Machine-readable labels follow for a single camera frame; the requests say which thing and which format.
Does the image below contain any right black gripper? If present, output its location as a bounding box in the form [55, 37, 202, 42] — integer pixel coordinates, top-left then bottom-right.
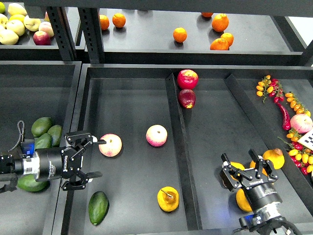
[220, 149, 282, 213]

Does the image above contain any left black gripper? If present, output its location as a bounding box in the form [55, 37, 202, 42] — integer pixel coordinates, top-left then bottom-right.
[35, 132, 104, 191]

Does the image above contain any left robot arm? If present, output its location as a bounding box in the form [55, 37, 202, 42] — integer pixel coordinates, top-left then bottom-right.
[0, 120, 107, 192]

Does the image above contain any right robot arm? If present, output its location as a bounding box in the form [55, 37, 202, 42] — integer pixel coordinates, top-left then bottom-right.
[220, 149, 301, 235]

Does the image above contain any green avocado centre pile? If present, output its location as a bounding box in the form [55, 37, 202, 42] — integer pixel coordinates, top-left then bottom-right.
[34, 133, 52, 149]

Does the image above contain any pale yellow pear bottom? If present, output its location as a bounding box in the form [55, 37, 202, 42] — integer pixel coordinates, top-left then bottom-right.
[0, 29, 19, 45]

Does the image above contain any pink apple left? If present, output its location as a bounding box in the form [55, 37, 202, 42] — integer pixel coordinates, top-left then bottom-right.
[99, 133, 122, 157]

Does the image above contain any pink apple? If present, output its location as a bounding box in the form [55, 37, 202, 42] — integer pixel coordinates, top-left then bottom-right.
[99, 133, 122, 157]
[146, 124, 168, 147]

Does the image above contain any lower cherry tomato bunch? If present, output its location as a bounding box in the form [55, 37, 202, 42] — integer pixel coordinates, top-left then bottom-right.
[279, 128, 313, 175]

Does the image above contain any cherry tomato bunch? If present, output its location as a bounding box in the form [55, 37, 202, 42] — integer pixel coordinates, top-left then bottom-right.
[279, 128, 313, 175]
[256, 75, 285, 103]

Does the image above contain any red chili pepper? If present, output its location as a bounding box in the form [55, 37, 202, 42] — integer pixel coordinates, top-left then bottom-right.
[276, 102, 291, 131]

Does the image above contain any checkered marker card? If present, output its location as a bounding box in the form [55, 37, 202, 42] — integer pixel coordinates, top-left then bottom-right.
[298, 129, 313, 150]

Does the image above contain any pink peach right tray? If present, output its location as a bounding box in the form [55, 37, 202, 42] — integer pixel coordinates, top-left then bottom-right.
[290, 114, 313, 134]

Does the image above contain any pink apple centre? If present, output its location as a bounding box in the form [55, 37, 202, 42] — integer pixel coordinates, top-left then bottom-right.
[146, 124, 168, 147]

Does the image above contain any black left tray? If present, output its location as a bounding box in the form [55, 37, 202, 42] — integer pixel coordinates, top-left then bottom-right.
[0, 61, 81, 235]

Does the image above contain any black tray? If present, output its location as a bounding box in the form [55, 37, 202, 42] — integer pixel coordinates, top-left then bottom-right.
[0, 61, 81, 235]
[64, 64, 313, 235]

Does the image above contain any upper cherry tomato bunch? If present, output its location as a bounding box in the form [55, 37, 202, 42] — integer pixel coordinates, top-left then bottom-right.
[256, 75, 285, 103]

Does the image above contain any black middle tray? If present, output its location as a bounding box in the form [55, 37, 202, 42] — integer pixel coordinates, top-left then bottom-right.
[64, 64, 313, 235]

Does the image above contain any dark red apple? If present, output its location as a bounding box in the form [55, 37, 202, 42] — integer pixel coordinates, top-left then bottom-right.
[178, 89, 196, 109]

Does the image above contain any bright red apple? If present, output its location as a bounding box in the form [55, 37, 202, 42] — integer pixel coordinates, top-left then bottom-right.
[177, 69, 199, 90]

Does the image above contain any black upper left shelf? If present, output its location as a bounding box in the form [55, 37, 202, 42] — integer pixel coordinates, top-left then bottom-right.
[0, 7, 89, 63]

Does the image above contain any black shelf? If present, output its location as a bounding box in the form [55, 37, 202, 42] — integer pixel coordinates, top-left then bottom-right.
[102, 10, 309, 66]
[0, 7, 89, 63]

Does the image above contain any red apple upper shelf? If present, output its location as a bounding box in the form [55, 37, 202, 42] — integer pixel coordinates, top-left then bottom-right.
[33, 31, 51, 46]

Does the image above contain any orange lower right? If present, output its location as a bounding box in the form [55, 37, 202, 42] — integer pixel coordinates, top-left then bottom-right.
[210, 38, 229, 50]

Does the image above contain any black upper right shelf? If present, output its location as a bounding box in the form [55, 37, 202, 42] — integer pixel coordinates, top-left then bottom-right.
[102, 10, 309, 66]

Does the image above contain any pale peach upper shelf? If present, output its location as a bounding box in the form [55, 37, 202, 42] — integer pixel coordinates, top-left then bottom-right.
[39, 22, 54, 38]

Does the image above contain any orange far left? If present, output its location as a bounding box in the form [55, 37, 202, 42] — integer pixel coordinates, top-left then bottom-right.
[99, 15, 110, 30]

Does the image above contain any pale yellow apple with stem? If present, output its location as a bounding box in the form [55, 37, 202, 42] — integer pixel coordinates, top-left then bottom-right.
[23, 15, 41, 32]

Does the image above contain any pale yellow apple middle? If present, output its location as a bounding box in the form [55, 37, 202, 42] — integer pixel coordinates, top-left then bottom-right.
[6, 20, 25, 37]

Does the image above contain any orange cherry tomato string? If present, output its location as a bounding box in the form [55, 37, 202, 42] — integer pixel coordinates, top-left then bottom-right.
[285, 92, 312, 118]

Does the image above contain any black perforated upright post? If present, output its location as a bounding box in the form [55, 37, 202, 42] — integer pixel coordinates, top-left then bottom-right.
[46, 6, 77, 61]

